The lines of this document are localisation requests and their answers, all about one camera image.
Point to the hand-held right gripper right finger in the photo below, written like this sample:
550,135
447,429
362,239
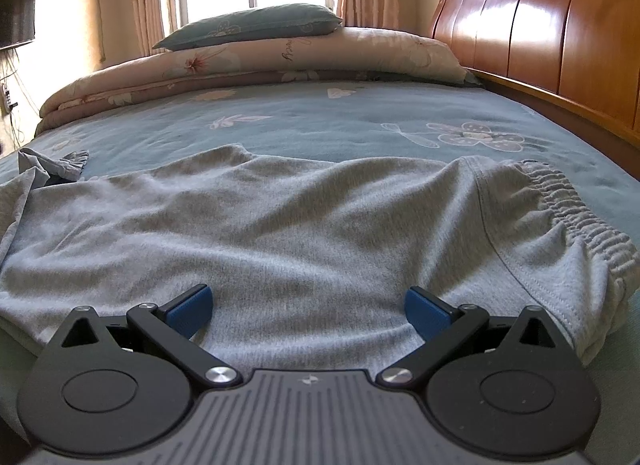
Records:
425,312

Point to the blue-grey piped garment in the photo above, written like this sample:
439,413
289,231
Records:
37,165

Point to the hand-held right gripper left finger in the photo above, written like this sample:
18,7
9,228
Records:
190,310

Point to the blue floral bedsheet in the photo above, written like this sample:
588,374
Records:
350,115

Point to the wooden headboard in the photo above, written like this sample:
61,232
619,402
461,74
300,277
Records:
540,20

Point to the teal pillow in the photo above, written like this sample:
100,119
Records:
250,25

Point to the pink floral quilt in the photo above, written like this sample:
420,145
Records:
250,60

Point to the black wall television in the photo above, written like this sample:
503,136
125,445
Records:
15,20

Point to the grey pants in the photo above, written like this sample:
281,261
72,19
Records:
310,225

